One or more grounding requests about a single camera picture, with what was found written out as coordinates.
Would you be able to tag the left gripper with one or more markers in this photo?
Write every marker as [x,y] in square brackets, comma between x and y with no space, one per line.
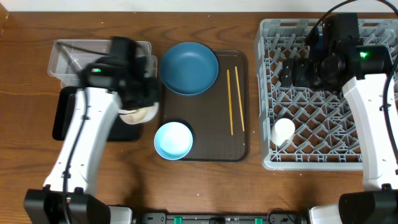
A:
[154,85]

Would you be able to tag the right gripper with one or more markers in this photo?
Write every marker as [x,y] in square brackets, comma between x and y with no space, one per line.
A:
[300,65]

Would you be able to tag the pink bowl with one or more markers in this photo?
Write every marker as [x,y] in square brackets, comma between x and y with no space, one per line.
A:
[141,115]

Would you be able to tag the dark blue plate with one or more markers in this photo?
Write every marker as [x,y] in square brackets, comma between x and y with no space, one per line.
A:
[189,68]

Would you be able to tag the white cup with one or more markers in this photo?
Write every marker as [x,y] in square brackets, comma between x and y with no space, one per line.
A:
[282,131]

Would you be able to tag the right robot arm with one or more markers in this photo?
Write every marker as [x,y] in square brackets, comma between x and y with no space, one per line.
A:
[340,61]

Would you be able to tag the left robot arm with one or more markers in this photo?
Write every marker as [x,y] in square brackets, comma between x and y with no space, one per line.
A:
[120,84]

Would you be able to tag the clear plastic waste bin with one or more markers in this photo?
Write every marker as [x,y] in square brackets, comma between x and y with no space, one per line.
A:
[66,60]

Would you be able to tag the black plastic tray bin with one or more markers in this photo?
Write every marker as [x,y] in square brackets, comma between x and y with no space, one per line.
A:
[120,131]

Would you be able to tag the light blue bowl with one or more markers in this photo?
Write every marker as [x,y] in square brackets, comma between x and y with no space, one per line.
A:
[173,141]

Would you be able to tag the right wooden chopstick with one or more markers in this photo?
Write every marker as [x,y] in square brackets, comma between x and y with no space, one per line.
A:
[239,98]

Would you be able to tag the wooden chopstick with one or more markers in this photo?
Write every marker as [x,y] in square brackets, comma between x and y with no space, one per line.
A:
[229,101]
[239,98]

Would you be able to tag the left wooden chopstick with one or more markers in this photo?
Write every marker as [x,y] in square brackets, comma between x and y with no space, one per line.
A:
[229,101]

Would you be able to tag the dark brown serving tray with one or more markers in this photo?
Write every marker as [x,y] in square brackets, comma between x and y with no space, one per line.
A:
[207,114]

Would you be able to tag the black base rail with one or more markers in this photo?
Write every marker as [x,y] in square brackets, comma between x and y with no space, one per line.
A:
[273,217]

